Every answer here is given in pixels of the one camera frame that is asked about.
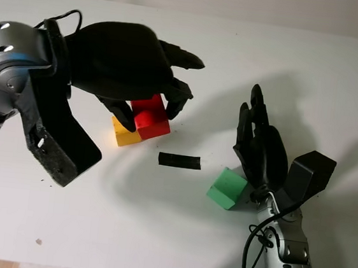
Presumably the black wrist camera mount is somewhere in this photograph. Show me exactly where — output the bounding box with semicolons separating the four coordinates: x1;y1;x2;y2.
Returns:
281;148;338;218
10;17;117;192

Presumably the black tape strip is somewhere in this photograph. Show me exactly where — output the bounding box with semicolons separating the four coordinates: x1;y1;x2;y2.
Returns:
157;151;203;171

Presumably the red wooden block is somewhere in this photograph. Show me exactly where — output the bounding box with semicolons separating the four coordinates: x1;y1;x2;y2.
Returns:
126;90;175;143

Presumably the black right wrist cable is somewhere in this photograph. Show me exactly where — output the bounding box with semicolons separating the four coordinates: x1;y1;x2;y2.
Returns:
241;192;307;268

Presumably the green wooden block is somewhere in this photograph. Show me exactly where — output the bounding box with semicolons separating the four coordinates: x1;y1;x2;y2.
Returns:
204;165;250;213

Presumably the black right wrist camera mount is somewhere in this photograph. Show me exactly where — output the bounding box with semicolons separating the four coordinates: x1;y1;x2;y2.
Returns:
281;148;338;218

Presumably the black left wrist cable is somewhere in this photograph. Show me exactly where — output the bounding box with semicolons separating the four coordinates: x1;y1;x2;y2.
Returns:
32;5;83;37

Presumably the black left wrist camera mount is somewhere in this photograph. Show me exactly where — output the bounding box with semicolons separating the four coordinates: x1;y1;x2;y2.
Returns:
10;17;117;192

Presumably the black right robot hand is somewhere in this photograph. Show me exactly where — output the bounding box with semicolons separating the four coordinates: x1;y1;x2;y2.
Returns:
227;81;298;197

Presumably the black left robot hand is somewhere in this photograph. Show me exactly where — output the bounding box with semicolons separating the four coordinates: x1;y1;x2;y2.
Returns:
54;15;210;141

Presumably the yellow wooden block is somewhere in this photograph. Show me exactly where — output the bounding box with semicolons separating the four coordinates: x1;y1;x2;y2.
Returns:
109;116;145;150

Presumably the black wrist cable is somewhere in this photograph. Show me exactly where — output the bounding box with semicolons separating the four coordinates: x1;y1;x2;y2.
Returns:
241;192;307;268
32;5;83;37

